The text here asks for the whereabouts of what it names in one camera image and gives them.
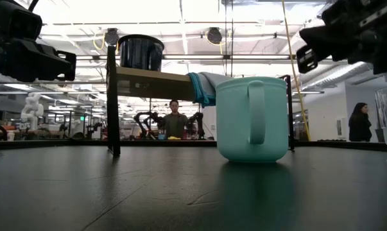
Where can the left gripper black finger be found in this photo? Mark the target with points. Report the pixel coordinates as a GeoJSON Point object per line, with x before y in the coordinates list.
{"type": "Point", "coordinates": [71, 65]}
{"type": "Point", "coordinates": [36, 62]}

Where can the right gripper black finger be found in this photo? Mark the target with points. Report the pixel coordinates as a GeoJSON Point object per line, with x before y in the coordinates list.
{"type": "Point", "coordinates": [326, 43]}
{"type": "Point", "coordinates": [306, 59]}

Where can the dark blue speckled enamel mug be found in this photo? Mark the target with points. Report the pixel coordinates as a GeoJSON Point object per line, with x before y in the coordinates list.
{"type": "Point", "coordinates": [140, 53]}

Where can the mint green plastic mug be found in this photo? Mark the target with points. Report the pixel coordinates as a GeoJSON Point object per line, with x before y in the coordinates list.
{"type": "Point", "coordinates": [235, 128]}

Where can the black background robot arm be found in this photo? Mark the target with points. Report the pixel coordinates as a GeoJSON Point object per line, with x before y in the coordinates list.
{"type": "Point", "coordinates": [196, 125]}
{"type": "Point", "coordinates": [145, 123]}

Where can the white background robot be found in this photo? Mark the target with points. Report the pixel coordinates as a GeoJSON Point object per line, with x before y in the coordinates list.
{"type": "Point", "coordinates": [32, 110]}

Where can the round black ceiling fixture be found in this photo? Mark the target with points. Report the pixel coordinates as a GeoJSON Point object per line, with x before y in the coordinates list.
{"type": "Point", "coordinates": [214, 35]}
{"type": "Point", "coordinates": [111, 36]}

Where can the person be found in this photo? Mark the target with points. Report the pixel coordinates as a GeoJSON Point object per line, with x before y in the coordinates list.
{"type": "Point", "coordinates": [360, 128]}
{"type": "Point", "coordinates": [175, 125]}

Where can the folded blue-grey cloth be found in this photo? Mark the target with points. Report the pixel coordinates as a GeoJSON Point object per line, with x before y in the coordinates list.
{"type": "Point", "coordinates": [206, 86]}

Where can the white wall box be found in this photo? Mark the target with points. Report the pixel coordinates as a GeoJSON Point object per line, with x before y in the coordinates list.
{"type": "Point", "coordinates": [341, 126]}

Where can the wooden shelf with black frame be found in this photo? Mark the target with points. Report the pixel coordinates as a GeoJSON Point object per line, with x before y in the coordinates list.
{"type": "Point", "coordinates": [148, 83]}

